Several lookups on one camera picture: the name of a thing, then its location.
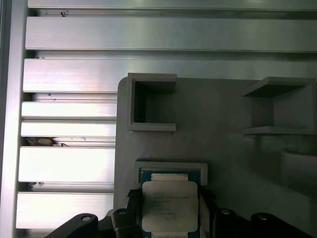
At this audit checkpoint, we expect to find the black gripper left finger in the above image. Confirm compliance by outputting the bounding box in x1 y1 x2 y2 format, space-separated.
44 188 143 238

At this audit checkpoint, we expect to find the gray parts rack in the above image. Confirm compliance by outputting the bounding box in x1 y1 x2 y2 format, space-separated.
106 72 317 238

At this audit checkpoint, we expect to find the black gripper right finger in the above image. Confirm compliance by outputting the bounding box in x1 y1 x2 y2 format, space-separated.
197 187 317 238

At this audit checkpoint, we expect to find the silver green CPU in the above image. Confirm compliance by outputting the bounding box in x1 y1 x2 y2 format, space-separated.
139 168 202 238

